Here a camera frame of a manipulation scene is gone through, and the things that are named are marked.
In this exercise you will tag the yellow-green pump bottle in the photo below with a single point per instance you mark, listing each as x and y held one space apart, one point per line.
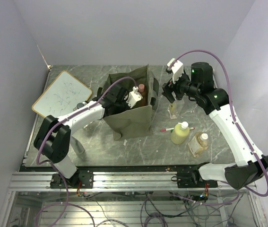
180 133

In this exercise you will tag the aluminium rail frame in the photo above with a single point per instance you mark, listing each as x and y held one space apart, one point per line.
38 180

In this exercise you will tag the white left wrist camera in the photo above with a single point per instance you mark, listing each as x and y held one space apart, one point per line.
133 97

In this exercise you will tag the clear perfume bottle, black cap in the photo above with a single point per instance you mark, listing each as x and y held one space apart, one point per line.
174 109

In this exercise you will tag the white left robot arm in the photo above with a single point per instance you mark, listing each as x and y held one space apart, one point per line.
55 134

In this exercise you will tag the olive green canvas bag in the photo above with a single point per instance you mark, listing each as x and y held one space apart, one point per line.
135 122

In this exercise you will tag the amber liquid bottle, white cap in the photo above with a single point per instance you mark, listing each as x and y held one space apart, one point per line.
198 143

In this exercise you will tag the red and white marker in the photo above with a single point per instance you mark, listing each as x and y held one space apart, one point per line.
171 129

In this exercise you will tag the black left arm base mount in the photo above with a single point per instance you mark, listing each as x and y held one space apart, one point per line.
81 179

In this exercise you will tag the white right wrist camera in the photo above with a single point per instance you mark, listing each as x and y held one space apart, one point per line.
175 68

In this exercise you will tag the orange bottle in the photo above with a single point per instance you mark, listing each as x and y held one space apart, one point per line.
143 91

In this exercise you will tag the clear square bottle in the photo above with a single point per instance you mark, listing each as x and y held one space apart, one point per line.
80 107

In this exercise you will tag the grey metallic tube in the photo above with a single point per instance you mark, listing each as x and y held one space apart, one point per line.
77 146

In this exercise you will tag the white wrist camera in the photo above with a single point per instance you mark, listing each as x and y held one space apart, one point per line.
175 68
133 97

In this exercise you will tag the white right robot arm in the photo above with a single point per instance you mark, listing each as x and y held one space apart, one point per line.
250 163

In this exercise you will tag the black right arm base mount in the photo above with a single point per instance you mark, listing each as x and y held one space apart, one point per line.
189 177

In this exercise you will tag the yellow-framed small whiteboard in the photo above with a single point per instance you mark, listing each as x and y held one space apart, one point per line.
61 96

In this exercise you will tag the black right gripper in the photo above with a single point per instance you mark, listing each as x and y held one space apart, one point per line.
168 88

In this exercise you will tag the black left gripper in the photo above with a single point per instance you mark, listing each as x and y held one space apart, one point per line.
124 100

